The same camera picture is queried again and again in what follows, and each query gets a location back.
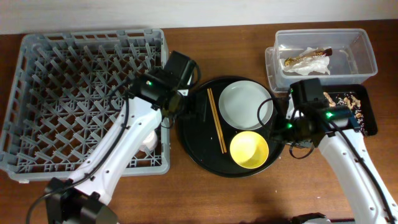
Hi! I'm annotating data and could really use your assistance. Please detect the brown snack wrapper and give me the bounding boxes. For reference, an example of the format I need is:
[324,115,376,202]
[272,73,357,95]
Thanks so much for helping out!
[284,47,333,67]

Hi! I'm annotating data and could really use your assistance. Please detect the food scraps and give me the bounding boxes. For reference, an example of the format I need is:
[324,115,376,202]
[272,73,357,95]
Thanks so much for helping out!
[323,91,368,135]

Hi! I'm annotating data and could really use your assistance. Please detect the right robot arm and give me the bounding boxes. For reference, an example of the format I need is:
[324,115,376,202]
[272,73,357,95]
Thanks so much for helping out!
[271,78,397,223]

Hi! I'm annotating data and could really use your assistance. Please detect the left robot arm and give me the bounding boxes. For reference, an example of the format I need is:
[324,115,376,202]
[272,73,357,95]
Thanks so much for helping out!
[41,51,201,223]

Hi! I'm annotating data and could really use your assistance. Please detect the pink plastic cup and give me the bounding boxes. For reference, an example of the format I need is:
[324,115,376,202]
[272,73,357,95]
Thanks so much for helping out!
[139,131,158,152]

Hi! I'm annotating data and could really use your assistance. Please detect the grey dishwasher rack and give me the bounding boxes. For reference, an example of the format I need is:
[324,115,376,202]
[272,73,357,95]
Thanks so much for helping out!
[1,29,169,184]

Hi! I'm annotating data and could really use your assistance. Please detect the grey round plate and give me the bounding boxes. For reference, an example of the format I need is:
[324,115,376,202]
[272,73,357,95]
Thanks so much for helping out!
[218,80,271,131]

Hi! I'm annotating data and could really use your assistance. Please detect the yellow bowl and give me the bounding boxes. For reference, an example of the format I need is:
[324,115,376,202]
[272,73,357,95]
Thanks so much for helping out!
[229,131,269,169]

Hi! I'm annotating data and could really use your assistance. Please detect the clear plastic bin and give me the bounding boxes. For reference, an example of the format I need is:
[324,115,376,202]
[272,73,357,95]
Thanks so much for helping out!
[265,29,378,93]

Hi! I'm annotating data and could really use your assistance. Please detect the round black tray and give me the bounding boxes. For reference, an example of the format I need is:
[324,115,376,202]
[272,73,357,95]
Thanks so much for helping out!
[177,77,284,178]

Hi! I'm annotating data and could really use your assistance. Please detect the white napkin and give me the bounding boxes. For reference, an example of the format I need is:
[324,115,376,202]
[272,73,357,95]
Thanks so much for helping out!
[279,47,330,76]

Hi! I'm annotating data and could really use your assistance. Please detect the black rectangular tray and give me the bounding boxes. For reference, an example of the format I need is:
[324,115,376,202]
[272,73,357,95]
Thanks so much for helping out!
[286,83,378,140]

